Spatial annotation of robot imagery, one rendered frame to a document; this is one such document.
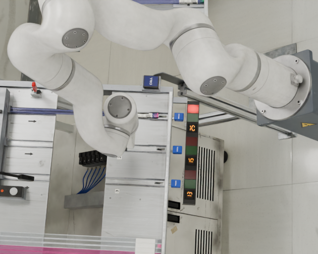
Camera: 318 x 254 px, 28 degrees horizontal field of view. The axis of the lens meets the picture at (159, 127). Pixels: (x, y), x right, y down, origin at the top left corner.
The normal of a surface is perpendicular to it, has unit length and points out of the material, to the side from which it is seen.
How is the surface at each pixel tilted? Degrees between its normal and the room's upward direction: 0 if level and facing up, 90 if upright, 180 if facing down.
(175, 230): 90
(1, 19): 90
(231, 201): 0
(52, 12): 13
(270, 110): 0
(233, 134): 0
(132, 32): 86
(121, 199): 42
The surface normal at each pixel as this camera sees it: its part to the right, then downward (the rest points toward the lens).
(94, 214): -0.70, -0.22
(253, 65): 0.68, -0.01
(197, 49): -0.26, -0.47
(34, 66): 0.18, 0.77
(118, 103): -0.02, -0.28
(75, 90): 0.44, 0.69
